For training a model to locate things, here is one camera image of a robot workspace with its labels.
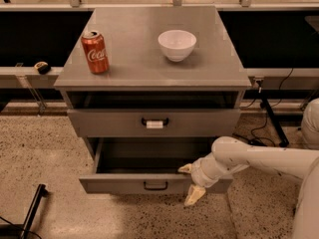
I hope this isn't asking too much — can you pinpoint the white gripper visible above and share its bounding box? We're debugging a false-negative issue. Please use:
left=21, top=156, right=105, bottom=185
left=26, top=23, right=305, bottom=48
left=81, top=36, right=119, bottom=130
left=177, top=152, right=247, bottom=206

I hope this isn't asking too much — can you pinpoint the grey drawer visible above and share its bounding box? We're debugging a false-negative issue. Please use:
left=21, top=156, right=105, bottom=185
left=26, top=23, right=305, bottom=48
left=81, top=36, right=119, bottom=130
left=68, top=109, right=240, bottom=137
left=78, top=136, right=234, bottom=195

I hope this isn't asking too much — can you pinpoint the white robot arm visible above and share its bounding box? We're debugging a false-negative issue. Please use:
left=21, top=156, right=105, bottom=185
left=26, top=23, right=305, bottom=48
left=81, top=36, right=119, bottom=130
left=178, top=99, right=319, bottom=239

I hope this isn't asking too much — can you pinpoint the grey drawer cabinet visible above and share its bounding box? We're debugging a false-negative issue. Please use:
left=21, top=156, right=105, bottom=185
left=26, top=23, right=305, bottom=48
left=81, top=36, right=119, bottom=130
left=55, top=7, right=250, bottom=157

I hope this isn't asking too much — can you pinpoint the grey top drawer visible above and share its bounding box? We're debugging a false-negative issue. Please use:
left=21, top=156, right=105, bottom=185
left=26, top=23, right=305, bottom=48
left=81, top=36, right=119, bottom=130
left=68, top=109, right=240, bottom=137

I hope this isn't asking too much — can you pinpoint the black stand pole right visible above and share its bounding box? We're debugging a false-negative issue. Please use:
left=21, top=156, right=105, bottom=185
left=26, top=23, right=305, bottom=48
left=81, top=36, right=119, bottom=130
left=254, top=79, right=289, bottom=147

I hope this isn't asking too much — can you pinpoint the white ceramic bowl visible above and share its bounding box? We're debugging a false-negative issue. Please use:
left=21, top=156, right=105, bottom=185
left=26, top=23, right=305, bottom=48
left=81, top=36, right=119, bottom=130
left=158, top=30, right=197, bottom=62

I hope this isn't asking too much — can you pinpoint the black stand leg left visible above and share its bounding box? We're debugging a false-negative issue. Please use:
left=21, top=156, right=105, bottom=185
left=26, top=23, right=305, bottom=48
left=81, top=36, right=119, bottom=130
left=0, top=183, right=50, bottom=239

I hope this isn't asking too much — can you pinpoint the red Coca-Cola can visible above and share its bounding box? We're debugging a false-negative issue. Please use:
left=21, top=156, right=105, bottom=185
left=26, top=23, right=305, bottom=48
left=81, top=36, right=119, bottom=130
left=81, top=31, right=109, bottom=74

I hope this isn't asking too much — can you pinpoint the black yellow tape measure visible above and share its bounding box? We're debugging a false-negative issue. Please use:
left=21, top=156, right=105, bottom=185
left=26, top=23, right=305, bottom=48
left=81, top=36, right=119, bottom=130
left=34, top=62, right=51, bottom=75

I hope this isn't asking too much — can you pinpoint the black power cable adapter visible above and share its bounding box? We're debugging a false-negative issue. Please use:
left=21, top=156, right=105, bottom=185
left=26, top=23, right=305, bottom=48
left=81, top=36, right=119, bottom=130
left=232, top=67, right=295, bottom=147

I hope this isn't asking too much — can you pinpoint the metal rail frame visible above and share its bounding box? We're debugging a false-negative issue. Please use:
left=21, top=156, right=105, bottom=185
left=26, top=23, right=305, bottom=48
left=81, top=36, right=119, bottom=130
left=0, top=0, right=319, bottom=115

